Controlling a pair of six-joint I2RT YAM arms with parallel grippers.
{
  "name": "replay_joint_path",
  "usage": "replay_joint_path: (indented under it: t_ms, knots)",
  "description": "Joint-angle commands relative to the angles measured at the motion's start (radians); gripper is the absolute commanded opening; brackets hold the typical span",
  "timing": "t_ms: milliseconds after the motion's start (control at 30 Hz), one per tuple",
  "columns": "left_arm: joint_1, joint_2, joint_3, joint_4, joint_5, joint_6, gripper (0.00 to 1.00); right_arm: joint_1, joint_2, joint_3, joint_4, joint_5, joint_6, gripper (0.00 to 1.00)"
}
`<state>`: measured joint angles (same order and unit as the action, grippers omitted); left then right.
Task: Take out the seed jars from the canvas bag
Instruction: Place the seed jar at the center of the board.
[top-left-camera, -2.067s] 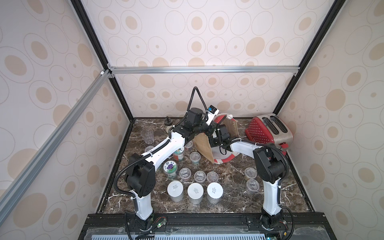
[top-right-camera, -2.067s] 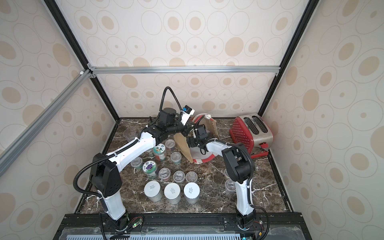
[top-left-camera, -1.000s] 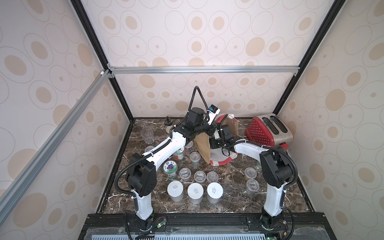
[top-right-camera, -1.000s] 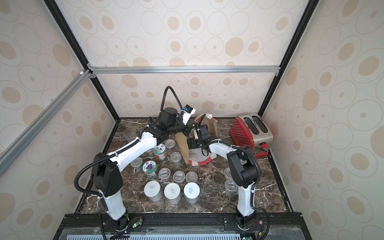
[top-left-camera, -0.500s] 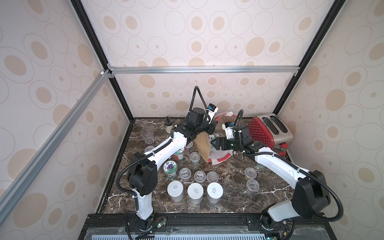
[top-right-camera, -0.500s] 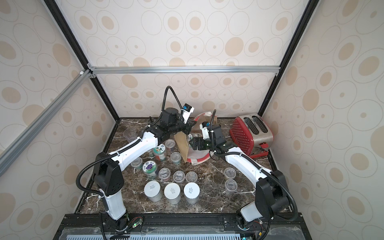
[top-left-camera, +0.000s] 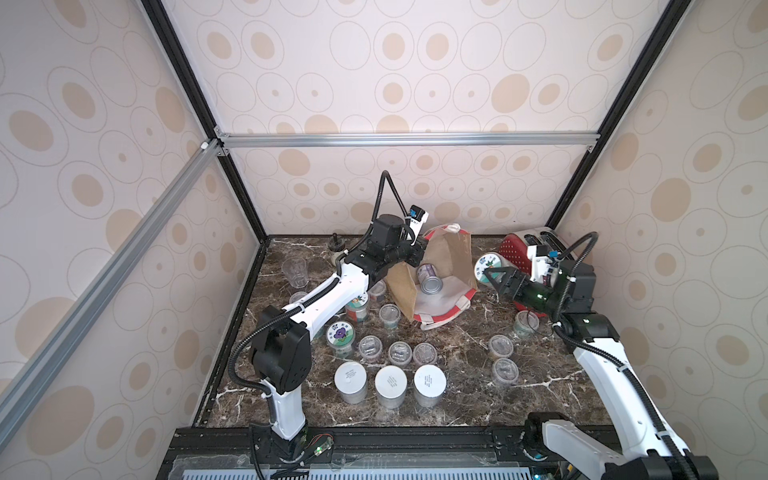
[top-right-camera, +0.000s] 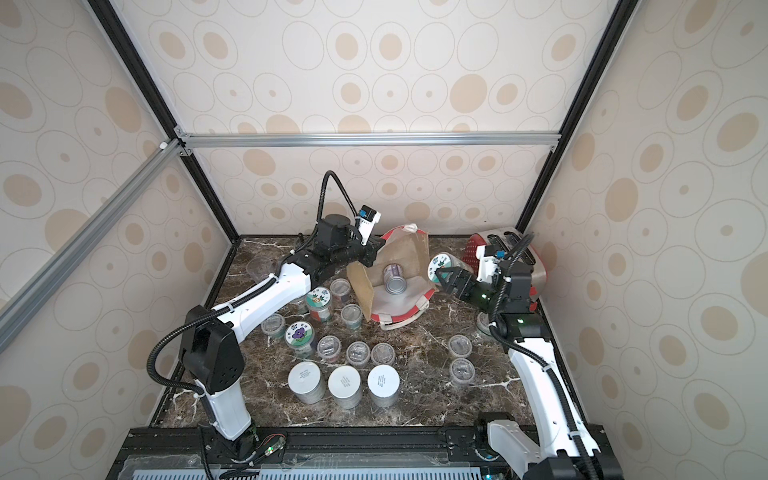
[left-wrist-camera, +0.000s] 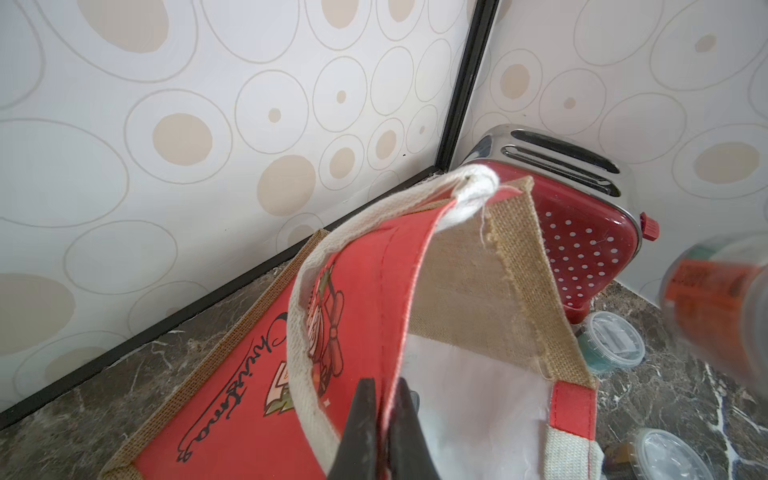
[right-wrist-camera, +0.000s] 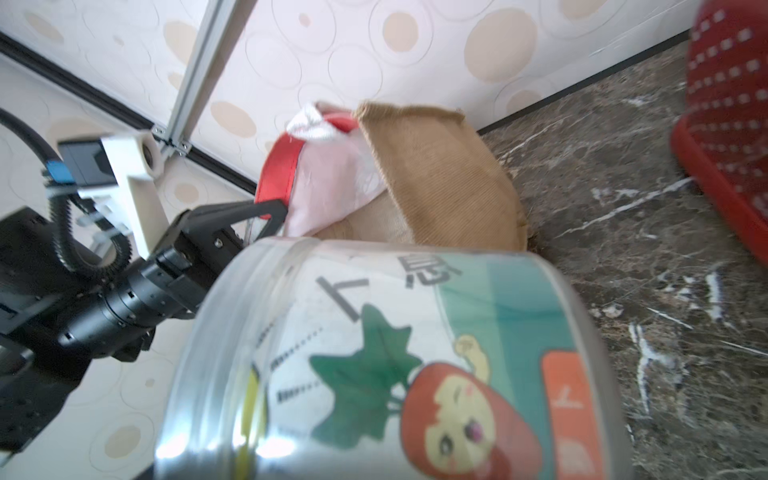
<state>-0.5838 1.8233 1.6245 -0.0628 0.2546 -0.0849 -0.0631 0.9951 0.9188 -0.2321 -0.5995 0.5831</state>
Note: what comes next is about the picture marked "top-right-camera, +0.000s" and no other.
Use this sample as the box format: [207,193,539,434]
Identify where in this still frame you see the wide jar strawberry label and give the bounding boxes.
[427,252,473,285]

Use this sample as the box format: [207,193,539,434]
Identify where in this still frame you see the seed jar yellow label back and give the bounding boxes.
[476,312,492,338]

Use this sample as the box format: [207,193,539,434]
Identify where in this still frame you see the red burlap canvas bag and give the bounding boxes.
[346,224,437,331]

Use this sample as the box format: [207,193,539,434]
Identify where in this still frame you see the wide jar pineapple lid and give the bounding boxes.
[305,286,333,323]

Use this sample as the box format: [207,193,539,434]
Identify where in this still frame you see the seed jar red label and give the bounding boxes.
[447,334,473,359]

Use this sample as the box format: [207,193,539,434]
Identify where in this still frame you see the seed jar green label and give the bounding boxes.
[340,304,364,330]

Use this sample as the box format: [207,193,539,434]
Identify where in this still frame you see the wide jar purple flower label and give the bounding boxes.
[284,321,317,358]

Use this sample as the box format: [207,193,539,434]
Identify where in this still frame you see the small clear jar dark seeds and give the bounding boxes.
[261,313,287,340]

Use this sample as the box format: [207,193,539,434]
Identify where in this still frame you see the small jar red label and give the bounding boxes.
[316,335,342,364]

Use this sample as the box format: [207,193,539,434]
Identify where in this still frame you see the seed jar orange label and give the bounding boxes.
[346,341,371,368]

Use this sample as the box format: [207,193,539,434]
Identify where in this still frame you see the wide jar dark lid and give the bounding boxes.
[367,365,400,408]

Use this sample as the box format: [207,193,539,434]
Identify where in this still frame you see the wide jar white bottom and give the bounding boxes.
[328,365,362,410]

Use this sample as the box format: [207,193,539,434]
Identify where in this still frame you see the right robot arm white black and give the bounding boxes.
[428,230,623,479]

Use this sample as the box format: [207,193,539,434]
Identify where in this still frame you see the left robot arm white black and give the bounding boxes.
[146,170,384,441]

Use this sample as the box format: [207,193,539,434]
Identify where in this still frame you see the red silver toaster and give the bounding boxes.
[460,227,548,295]

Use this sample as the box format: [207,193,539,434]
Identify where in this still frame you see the clear plastic cup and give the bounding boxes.
[246,257,278,284]

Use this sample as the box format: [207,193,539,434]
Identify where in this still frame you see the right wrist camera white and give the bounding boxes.
[476,251,498,283]

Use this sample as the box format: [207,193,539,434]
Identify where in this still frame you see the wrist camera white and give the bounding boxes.
[356,205,381,246]
[476,251,498,283]

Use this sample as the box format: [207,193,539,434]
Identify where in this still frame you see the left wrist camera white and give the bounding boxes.
[356,205,381,246]

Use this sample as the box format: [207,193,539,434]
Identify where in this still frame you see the horizontal aluminium rail back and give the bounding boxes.
[181,131,561,148]

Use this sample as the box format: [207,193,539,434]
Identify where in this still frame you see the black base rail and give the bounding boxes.
[105,423,625,480]

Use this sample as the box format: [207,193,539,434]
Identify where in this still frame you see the aluminium rail left wall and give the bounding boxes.
[1,139,182,350]

